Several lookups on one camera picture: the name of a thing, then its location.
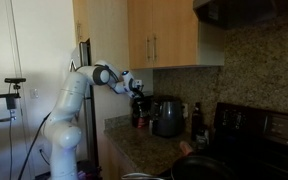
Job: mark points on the dark glass bottle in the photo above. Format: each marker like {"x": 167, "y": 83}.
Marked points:
{"x": 197, "y": 128}

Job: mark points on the black stove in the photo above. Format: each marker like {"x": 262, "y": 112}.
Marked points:
{"x": 252, "y": 142}

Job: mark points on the black range hood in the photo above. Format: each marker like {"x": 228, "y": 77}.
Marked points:
{"x": 229, "y": 14}

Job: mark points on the black air fryer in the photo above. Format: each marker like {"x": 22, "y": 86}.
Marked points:
{"x": 167, "y": 116}

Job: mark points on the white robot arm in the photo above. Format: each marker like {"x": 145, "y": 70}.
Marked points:
{"x": 59, "y": 129}

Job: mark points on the camera on stand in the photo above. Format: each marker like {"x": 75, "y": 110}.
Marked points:
{"x": 11, "y": 98}

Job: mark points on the small dark spice jar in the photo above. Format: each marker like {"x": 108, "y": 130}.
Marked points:
{"x": 202, "y": 139}

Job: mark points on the black frying pan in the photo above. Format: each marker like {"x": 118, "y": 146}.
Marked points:
{"x": 197, "y": 167}

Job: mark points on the silver pot rim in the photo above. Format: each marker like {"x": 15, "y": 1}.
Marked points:
{"x": 139, "y": 176}

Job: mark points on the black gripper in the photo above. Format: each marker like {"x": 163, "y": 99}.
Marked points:
{"x": 138, "y": 93}

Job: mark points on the stainless steel refrigerator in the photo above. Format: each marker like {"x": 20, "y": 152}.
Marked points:
{"x": 88, "y": 148}

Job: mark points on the wooden upper cabinet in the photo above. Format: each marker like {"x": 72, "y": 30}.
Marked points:
{"x": 168, "y": 34}

